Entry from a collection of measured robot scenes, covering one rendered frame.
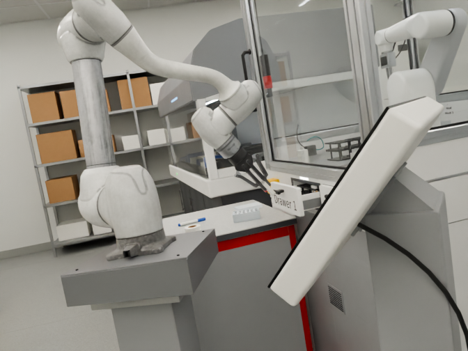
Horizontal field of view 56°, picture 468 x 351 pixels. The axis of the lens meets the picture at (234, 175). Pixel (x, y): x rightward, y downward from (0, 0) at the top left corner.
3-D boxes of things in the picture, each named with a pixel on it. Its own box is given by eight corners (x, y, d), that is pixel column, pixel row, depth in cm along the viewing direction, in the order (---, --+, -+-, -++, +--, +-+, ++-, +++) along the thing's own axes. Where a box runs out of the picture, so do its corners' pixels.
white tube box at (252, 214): (233, 223, 202) (232, 214, 201) (233, 219, 210) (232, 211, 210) (260, 219, 201) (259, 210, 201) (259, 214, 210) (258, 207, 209)
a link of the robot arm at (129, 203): (129, 240, 132) (114, 167, 131) (102, 238, 146) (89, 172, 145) (174, 226, 143) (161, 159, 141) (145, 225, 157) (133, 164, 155)
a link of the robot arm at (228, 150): (235, 133, 169) (245, 144, 170) (228, 133, 177) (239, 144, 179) (218, 150, 167) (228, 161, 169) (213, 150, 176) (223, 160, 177)
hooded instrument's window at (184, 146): (208, 180, 256) (194, 101, 250) (170, 164, 428) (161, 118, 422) (381, 146, 284) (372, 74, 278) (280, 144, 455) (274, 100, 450)
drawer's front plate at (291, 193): (300, 216, 167) (296, 188, 166) (274, 206, 195) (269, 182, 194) (304, 216, 168) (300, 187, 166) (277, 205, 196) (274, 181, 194)
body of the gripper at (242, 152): (228, 159, 169) (244, 177, 172) (244, 144, 171) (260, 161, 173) (223, 159, 177) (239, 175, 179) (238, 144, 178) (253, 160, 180)
